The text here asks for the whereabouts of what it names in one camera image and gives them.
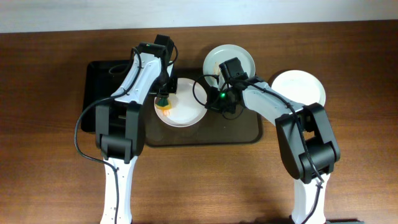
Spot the black plastic tray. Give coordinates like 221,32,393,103
83,60,129,135

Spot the green and yellow sponge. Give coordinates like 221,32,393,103
154,97,172,111

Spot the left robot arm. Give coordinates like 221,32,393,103
95,34,178,223

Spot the white plate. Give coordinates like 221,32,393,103
154,78,207,128
271,70,326,106

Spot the pale blue plate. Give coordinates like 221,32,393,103
203,44,256,88

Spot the brown plastic serving tray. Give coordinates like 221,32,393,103
144,67,264,147

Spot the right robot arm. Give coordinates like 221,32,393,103
205,57,341,223

